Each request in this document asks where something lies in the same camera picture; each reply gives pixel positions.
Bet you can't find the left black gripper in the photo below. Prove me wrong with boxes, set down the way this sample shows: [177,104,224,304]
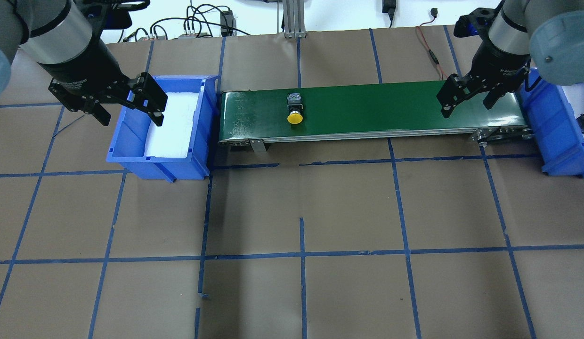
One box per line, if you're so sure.
[48,45,168,127]

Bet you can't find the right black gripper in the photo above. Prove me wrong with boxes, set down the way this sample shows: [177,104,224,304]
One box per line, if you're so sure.
[436,47,531,119]

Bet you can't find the yellow push button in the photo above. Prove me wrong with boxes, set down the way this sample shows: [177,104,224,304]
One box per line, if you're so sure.
[286,93,304,125]

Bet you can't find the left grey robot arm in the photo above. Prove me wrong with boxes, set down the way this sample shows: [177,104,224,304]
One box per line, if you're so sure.
[0,0,168,127]

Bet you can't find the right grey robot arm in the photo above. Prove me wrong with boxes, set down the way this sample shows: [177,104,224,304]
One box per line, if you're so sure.
[437,0,584,118]

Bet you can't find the left blue plastic bin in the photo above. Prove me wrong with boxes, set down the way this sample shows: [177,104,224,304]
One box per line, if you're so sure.
[105,75,219,183]

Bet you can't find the blue plastic bin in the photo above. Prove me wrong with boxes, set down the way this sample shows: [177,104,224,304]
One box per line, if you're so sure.
[518,80,584,178]
[105,75,219,183]

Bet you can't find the white foam pad left bin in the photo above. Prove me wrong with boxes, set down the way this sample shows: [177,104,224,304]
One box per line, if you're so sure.
[144,92,199,158]

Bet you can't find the white foam pad bin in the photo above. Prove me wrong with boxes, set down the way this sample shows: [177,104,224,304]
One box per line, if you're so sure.
[144,92,199,158]
[562,83,584,139]

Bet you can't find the green conveyor belt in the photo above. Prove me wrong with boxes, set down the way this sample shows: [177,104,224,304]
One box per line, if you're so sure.
[218,81,535,147]

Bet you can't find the right blue plastic bin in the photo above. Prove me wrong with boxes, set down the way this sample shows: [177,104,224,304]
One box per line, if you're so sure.
[518,80,584,178]

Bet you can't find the white foam pad right bin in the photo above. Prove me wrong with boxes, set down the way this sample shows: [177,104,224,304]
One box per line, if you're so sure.
[562,83,584,139]

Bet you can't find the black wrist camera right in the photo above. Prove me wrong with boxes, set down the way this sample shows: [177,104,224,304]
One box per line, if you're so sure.
[453,7,500,38]

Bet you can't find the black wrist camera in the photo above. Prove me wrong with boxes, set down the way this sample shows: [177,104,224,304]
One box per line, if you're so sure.
[453,7,500,38]
[74,0,151,32]

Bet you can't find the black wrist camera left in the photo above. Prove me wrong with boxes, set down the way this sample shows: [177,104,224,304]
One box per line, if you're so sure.
[74,0,151,32]

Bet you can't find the aluminium frame post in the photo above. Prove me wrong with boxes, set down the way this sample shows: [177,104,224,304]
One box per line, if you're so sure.
[282,0,307,39]

